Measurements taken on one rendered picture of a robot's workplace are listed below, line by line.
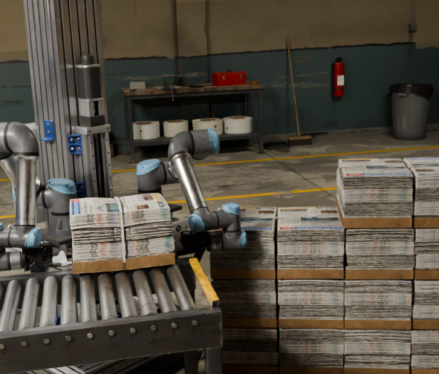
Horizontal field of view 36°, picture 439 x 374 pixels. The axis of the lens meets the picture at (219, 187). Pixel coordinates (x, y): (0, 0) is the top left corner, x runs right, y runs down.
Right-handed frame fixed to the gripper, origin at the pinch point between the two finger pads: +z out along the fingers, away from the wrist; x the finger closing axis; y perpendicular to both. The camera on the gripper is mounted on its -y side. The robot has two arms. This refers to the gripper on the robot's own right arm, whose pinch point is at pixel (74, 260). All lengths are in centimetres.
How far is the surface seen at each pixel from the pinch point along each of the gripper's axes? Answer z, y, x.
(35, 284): -13.9, -1.1, -24.4
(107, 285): 11.5, -1.4, -33.5
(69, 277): -1.8, -0.6, -22.1
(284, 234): 88, 1, 2
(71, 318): -1, -3, -59
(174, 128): 124, -3, 611
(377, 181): 125, 24, -11
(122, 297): 16.2, -2.4, -45.4
